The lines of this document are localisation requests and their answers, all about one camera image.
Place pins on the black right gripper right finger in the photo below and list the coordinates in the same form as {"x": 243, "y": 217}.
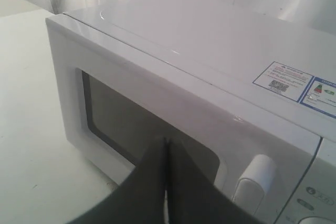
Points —
{"x": 191, "y": 197}

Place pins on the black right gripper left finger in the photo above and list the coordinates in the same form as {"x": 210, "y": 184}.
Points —
{"x": 140, "y": 197}

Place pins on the white microwave oven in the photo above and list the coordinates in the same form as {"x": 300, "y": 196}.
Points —
{"x": 116, "y": 99}

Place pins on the white microwave oven body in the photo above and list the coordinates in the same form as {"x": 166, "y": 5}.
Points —
{"x": 229, "y": 48}

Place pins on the upper white control knob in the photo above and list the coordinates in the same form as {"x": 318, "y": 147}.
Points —
{"x": 327, "y": 217}

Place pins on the blue energy label sticker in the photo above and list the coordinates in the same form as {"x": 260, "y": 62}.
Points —
{"x": 320, "y": 96}

